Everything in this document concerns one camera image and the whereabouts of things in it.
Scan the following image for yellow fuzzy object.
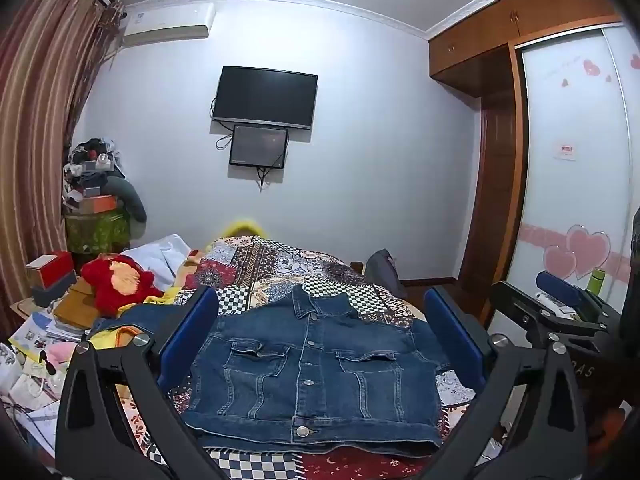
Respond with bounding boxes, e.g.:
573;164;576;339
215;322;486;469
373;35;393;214
215;217;274;242

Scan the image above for brown wooden door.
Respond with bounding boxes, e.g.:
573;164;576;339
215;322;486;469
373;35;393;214
456;42;531;287

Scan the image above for small black wall monitor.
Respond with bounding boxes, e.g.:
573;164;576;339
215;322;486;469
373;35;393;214
229;124;290;170

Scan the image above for white air conditioner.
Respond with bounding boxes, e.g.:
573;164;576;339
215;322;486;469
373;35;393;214
121;2;216;50

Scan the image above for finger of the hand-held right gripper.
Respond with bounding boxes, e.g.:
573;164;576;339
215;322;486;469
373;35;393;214
489;281;612;347
536;271;623;322

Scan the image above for blue denim jacket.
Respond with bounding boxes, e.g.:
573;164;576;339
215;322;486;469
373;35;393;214
87;284;453;459

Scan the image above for red and white box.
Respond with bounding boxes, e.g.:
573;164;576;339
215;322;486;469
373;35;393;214
25;251;76;290

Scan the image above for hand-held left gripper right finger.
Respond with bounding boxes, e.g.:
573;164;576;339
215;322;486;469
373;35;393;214
414;286;589;480

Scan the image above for brown cardboard box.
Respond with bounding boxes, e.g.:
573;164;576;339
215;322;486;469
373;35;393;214
52;277;109;331

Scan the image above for orange yellow fleece blanket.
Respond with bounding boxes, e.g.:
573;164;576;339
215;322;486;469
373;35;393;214
89;247;211;357

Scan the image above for white paper bags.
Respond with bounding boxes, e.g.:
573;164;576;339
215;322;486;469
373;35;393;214
0;344;67;413

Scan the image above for red plush toy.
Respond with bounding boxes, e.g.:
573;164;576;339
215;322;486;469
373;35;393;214
80;254;166;319

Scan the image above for grey neck pillow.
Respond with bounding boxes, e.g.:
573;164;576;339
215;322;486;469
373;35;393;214
104;175;149;224

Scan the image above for striped brown curtain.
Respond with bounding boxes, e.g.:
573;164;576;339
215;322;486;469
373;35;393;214
0;0;126;313

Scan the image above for pile of papers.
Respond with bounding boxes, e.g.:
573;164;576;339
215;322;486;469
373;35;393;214
7;309;92;362

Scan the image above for grey bag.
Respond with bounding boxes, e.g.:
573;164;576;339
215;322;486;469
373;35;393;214
364;248;402;287

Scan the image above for patchwork printed blanket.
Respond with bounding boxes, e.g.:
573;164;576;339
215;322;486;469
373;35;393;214
115;234;506;480

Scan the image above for orange box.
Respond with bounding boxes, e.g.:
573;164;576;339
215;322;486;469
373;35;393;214
74;193;121;215

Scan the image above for pile of clutter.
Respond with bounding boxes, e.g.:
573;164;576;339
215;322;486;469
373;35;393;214
62;135;126;201

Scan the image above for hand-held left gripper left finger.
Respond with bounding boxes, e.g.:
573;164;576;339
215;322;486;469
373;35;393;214
55;286;235;480

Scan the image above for green cloth covered stand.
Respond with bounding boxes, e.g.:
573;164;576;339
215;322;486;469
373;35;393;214
64;208;132;256

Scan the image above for white cloth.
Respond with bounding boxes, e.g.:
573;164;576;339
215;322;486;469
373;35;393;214
121;233;194;287

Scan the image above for black wall television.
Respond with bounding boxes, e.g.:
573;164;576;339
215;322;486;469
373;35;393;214
210;65;319;131

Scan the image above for grey box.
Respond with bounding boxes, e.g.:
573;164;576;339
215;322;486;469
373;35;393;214
30;270;79;309

